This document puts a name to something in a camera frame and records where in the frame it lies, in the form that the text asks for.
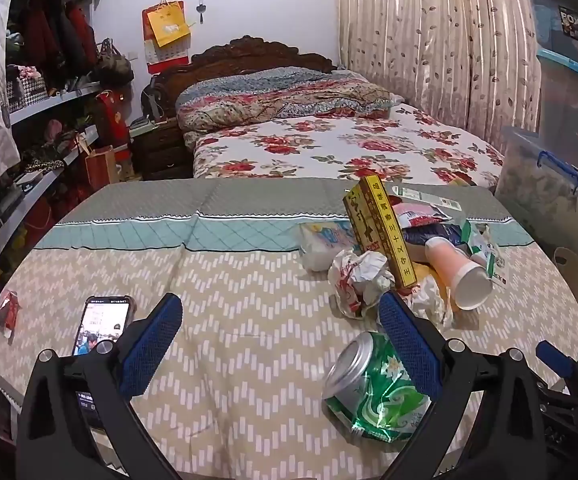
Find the dark blue white carton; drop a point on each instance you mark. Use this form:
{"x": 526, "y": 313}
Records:
{"x": 434, "y": 235}

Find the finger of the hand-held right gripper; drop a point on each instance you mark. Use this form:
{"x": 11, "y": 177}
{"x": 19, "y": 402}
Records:
{"x": 554, "y": 355}

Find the small red packet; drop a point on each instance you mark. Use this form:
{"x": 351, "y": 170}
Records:
{"x": 6, "y": 310}

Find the red gift box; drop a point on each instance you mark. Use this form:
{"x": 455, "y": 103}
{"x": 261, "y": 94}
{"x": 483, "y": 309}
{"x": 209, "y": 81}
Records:
{"x": 114, "y": 115}

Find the grey shelving rack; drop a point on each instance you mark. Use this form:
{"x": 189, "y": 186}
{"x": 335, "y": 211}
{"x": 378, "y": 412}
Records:
{"x": 44, "y": 105}

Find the houndstooth storage box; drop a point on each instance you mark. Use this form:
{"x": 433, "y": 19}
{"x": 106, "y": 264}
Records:
{"x": 26, "y": 95}

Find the brown paper bag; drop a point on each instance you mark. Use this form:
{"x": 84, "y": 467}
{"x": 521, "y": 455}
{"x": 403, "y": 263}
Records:
{"x": 101, "y": 167}

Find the large storage box teal lid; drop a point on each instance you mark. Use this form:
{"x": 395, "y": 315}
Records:
{"x": 569, "y": 100}

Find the green white snack packet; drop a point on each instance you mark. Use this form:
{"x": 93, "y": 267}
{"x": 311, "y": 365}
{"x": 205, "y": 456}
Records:
{"x": 419, "y": 195}

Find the white drink pouch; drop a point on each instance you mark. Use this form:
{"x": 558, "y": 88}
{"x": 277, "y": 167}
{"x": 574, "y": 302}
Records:
{"x": 484, "y": 255}

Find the red white packet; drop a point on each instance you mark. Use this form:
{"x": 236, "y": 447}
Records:
{"x": 419, "y": 217}

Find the carved wooden headboard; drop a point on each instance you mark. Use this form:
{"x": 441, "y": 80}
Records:
{"x": 249, "y": 52}

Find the red yellow wall calendar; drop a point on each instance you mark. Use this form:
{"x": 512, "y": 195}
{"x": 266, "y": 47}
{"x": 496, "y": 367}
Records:
{"x": 166, "y": 25}

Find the hanging dark red clothes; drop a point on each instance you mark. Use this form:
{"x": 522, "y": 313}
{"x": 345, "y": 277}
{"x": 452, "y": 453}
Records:
{"x": 44, "y": 35}

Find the floral bed sheet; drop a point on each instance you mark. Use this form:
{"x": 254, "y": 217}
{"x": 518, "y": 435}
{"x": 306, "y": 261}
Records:
{"x": 319, "y": 145}

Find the brown handbag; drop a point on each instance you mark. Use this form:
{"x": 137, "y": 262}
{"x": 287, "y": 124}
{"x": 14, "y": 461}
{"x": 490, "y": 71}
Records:
{"x": 114, "y": 65}

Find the small storage box teal lid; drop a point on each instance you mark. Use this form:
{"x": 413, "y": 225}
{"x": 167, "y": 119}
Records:
{"x": 549, "y": 15}

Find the leaf pattern curtain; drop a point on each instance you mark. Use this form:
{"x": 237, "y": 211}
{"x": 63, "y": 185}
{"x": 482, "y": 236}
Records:
{"x": 419, "y": 35}

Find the long yellow cardboard box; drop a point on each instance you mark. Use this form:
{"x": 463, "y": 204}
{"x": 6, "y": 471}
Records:
{"x": 379, "y": 230}

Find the white paper cup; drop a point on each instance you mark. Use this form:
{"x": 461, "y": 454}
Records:
{"x": 459, "y": 270}

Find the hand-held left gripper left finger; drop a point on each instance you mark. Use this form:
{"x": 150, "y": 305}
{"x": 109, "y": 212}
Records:
{"x": 154, "y": 345}

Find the white paper wrapper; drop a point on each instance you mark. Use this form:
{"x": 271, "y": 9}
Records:
{"x": 364, "y": 275}

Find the crushed green drink can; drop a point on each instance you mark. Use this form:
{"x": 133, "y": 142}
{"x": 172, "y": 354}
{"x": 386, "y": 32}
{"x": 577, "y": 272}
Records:
{"x": 369, "y": 400}

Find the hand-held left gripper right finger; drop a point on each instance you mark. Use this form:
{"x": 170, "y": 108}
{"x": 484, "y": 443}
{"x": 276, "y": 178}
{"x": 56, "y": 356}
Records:
{"x": 409, "y": 345}

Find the folded patchwork quilt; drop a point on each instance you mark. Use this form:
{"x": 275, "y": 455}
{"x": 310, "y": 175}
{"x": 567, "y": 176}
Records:
{"x": 269, "y": 95}

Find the hanging wall ornament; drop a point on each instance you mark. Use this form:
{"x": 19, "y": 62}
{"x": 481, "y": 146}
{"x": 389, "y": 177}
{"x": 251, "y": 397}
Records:
{"x": 200, "y": 8}

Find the white tissue pack blue print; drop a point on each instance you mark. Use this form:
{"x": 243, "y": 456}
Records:
{"x": 319, "y": 245}

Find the orange peel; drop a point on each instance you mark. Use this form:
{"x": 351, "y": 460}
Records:
{"x": 429, "y": 305}

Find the dark wooden nightstand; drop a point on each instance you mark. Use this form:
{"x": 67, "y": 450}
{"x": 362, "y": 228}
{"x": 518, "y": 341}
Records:
{"x": 159, "y": 150}

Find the smartphone with lit screen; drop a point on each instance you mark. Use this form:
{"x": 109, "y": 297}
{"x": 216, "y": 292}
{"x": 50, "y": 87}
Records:
{"x": 101, "y": 320}

